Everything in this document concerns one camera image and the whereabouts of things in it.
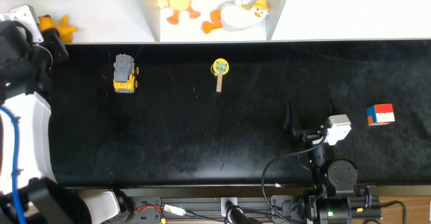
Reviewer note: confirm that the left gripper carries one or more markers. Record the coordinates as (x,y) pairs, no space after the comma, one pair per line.
(13,45)

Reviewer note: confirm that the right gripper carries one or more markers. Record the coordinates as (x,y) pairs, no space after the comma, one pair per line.
(310,136)

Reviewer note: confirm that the yellow rubber duck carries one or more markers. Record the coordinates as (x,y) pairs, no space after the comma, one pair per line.
(62,27)

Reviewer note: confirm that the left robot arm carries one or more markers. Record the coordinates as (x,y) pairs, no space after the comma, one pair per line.
(32,140)

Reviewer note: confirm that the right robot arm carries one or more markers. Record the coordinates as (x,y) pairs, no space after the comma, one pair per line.
(340,180)

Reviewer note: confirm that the white shelf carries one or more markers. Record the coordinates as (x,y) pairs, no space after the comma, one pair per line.
(101,15)

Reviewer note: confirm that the many-coloured puzzle cube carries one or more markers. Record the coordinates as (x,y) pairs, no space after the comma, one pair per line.
(380,114)

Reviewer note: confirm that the grey and yellow toy truck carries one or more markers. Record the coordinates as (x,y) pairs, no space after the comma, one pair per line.
(125,74)

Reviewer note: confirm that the yellow wooden rattle toy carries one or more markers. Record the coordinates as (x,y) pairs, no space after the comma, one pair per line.
(220,70)

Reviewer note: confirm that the white plush duck yellow hat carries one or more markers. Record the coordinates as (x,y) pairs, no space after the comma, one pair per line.
(237,17)

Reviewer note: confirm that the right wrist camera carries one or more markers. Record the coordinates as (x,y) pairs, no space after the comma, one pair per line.
(337,128)

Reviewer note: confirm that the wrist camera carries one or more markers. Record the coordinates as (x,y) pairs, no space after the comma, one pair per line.
(337,128)
(26,18)

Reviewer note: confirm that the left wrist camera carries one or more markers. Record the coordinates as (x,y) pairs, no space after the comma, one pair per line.
(26,18)

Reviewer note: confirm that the mounting rail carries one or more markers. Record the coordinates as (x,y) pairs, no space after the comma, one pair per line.
(208,210)

